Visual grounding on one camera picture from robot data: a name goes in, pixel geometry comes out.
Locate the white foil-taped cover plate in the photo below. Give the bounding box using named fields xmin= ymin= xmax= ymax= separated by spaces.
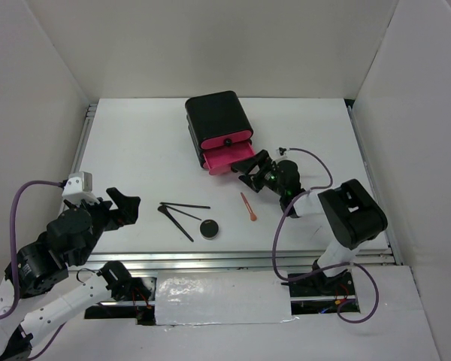
xmin=155 ymin=271 xmax=292 ymax=326

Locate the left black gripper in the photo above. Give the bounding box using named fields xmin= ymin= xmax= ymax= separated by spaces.
xmin=67 ymin=186 xmax=142 ymax=265

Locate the thin black eyeliner brush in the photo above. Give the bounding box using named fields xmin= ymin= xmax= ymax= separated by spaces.
xmin=161 ymin=203 xmax=202 ymax=221

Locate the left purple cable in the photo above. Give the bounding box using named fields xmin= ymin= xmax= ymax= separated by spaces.
xmin=0 ymin=180 xmax=67 ymax=361

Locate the left aluminium side rail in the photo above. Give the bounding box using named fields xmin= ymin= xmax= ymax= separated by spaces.
xmin=71 ymin=104 xmax=98 ymax=173

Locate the pink top drawer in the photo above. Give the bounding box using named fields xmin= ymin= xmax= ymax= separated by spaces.
xmin=200 ymin=129 xmax=253 ymax=150

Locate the black angled powder brush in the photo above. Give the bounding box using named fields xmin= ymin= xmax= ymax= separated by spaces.
xmin=157 ymin=205 xmax=194 ymax=242

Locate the right aluminium side rail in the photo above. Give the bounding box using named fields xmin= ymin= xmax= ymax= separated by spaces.
xmin=345 ymin=99 xmax=404 ymax=265

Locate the thin black makeup brush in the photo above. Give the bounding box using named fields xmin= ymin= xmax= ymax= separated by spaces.
xmin=160 ymin=202 xmax=211 ymax=209

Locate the black drawer organizer case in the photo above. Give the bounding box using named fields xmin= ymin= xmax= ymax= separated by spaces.
xmin=185 ymin=90 xmax=253 ymax=168

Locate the aluminium front rail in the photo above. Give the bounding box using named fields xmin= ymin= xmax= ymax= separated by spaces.
xmin=78 ymin=249 xmax=396 ymax=272

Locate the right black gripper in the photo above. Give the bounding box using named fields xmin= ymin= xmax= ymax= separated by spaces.
xmin=232 ymin=148 xmax=286 ymax=196

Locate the black round compact jar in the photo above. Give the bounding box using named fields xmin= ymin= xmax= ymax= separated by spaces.
xmin=199 ymin=219 xmax=219 ymax=240

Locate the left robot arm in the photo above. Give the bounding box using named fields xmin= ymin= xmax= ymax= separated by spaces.
xmin=0 ymin=187 xmax=150 ymax=360

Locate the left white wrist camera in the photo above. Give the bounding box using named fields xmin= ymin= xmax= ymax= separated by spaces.
xmin=62 ymin=171 xmax=98 ymax=205

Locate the orange silicone applicator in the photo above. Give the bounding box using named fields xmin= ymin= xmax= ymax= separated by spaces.
xmin=241 ymin=193 xmax=257 ymax=222

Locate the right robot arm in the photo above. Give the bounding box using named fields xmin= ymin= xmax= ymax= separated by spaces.
xmin=231 ymin=147 xmax=388 ymax=295

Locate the aluminium side rail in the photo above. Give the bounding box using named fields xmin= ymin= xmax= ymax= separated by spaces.
xmin=71 ymin=104 xmax=98 ymax=173
xmin=345 ymin=99 xmax=404 ymax=265

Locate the pink drawer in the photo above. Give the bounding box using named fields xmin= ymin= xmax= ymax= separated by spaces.
xmin=200 ymin=129 xmax=253 ymax=150
xmin=203 ymin=141 xmax=255 ymax=175

